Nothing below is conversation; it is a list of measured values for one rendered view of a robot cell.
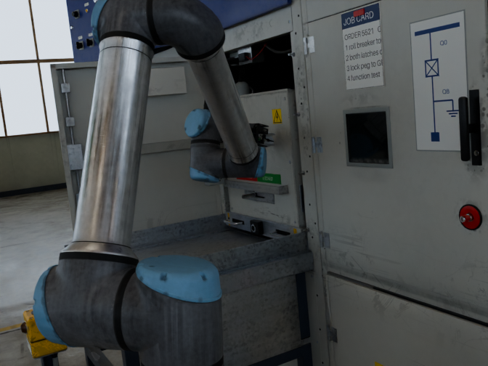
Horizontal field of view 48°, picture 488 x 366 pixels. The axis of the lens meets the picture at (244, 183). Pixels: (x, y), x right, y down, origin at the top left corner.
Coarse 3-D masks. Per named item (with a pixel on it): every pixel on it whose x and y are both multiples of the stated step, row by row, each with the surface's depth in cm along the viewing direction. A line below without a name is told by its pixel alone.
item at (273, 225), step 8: (232, 216) 225; (240, 216) 219; (248, 216) 213; (240, 224) 220; (248, 224) 214; (264, 224) 203; (272, 224) 198; (280, 224) 194; (264, 232) 204; (280, 232) 195; (288, 232) 190
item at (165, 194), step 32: (64, 64) 208; (96, 64) 212; (160, 64) 224; (64, 96) 212; (160, 96) 225; (192, 96) 230; (64, 128) 210; (160, 128) 227; (64, 160) 211; (160, 160) 228; (160, 192) 229; (192, 192) 234; (160, 224) 230
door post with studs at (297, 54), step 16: (304, 64) 171; (304, 80) 172; (304, 96) 173; (304, 112) 174; (304, 128) 176; (304, 144) 177; (304, 160) 178; (304, 176) 180; (304, 192) 182; (320, 272) 180; (320, 288) 181; (320, 304) 183; (320, 320) 184; (320, 336) 185
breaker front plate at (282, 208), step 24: (264, 96) 193; (264, 120) 195; (288, 120) 182; (288, 144) 184; (288, 168) 186; (240, 192) 218; (264, 192) 202; (288, 192) 189; (264, 216) 205; (288, 216) 191
